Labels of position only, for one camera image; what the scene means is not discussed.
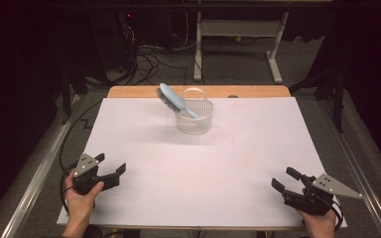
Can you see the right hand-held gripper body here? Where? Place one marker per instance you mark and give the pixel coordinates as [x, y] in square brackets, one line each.
[314, 198]

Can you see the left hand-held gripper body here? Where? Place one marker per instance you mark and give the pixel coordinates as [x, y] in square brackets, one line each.
[86, 175]

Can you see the white slotted plastic basket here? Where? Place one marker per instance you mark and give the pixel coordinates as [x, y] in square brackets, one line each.
[195, 127]

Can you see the light blue hairbrush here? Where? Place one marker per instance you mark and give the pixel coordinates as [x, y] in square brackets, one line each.
[172, 95]

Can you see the person's right hand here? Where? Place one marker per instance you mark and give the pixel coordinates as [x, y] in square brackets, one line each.
[320, 221]

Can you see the person's left hand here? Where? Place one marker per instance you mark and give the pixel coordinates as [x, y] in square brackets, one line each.
[79, 205]

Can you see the black metal stand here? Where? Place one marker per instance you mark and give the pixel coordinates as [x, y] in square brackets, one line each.
[338, 109]
[66, 99]

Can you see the white paper sheet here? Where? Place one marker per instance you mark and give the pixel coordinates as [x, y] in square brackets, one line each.
[211, 172]

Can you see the wooden table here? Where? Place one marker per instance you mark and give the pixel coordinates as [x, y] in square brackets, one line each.
[132, 91]

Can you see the black computer tower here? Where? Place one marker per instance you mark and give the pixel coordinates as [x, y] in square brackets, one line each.
[112, 49]

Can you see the small yellow-green ball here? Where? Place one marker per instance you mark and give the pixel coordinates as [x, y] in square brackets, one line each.
[238, 38]

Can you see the aluminium floor rail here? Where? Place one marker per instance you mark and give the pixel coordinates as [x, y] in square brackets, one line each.
[36, 178]
[360, 158]

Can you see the white metal desk frame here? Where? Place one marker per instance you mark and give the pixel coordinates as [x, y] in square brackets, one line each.
[238, 28]

